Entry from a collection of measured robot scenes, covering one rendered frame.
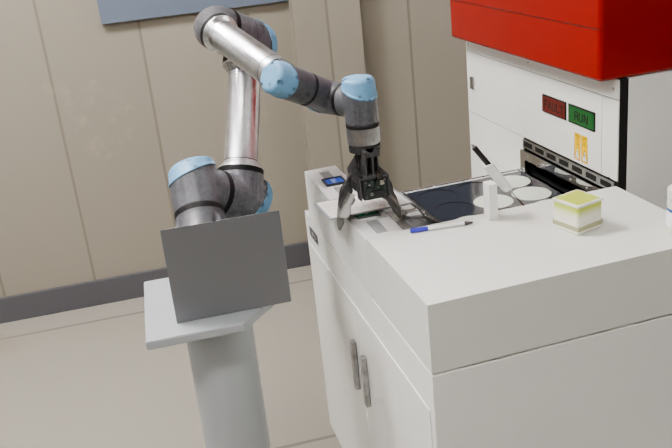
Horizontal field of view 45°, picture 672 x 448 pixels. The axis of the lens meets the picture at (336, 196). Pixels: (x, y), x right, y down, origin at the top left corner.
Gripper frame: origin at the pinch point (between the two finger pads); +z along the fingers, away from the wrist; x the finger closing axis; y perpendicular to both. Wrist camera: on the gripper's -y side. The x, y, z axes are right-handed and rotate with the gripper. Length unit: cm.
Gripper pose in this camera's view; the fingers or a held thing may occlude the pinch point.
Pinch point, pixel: (368, 223)
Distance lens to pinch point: 193.0
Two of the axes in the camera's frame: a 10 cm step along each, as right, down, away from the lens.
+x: 9.5, -1.9, 2.3
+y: 2.8, 3.0, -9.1
